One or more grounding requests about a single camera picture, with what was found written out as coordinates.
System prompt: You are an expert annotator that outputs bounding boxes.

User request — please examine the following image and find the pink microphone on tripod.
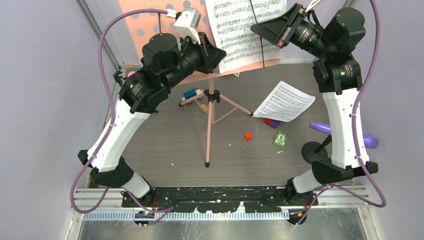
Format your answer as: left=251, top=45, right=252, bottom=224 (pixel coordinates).
left=113, top=69, right=159, bottom=115

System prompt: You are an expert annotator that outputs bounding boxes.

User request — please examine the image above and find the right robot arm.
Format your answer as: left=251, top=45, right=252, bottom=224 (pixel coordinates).
left=251, top=3, right=379, bottom=205

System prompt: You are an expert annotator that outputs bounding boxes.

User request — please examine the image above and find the sheet music page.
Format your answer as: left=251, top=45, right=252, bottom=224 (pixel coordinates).
left=253, top=81, right=316, bottom=123
left=205, top=0, right=287, bottom=74

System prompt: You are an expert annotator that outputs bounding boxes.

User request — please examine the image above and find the blue white toy car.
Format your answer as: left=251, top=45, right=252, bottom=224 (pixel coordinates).
left=181, top=88, right=203, bottom=102

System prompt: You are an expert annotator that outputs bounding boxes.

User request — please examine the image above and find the small red cube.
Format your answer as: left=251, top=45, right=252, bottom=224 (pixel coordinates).
left=244, top=132, right=253, bottom=141

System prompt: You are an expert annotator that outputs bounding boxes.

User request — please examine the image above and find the slotted cable duct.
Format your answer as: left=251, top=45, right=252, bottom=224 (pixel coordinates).
left=83, top=209, right=290, bottom=222

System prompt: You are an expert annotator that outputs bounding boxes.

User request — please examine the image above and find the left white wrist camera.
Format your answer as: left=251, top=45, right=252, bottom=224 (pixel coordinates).
left=165, top=7, right=202, bottom=45

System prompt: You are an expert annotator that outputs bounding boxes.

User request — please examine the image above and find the small wooden block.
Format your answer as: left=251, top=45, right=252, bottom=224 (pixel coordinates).
left=200, top=104, right=209, bottom=114

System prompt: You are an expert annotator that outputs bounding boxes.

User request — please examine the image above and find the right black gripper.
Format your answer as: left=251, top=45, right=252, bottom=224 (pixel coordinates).
left=249, top=2, right=333, bottom=59

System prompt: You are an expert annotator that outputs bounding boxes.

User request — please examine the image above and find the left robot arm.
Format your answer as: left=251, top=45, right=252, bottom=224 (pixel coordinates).
left=77, top=32, right=227, bottom=207

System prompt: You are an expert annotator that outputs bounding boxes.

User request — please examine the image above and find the green owl number tile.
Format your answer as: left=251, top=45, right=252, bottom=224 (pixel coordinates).
left=273, top=132, right=287, bottom=148

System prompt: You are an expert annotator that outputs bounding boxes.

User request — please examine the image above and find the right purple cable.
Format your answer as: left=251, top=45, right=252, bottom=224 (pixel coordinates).
left=298, top=0, right=387, bottom=228

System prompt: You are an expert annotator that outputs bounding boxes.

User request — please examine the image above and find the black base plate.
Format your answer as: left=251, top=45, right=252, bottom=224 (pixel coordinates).
left=121, top=186, right=316, bottom=214

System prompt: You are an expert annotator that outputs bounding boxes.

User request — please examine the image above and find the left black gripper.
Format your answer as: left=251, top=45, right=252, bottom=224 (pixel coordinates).
left=163, top=31, right=228, bottom=91

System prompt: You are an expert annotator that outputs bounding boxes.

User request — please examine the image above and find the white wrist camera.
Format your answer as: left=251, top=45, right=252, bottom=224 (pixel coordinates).
left=165, top=7, right=202, bottom=45
left=305, top=0, right=322, bottom=12

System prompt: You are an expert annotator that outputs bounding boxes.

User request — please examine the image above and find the red purple brick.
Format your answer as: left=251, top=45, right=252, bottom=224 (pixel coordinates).
left=264, top=118, right=280, bottom=129

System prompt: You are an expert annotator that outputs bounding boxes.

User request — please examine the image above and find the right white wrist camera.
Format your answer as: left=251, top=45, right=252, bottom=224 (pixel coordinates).
left=305, top=0, right=322, bottom=12

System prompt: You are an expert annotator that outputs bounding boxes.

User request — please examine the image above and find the purple microphone on round base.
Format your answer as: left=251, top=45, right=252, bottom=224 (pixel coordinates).
left=301, top=121, right=380, bottom=164

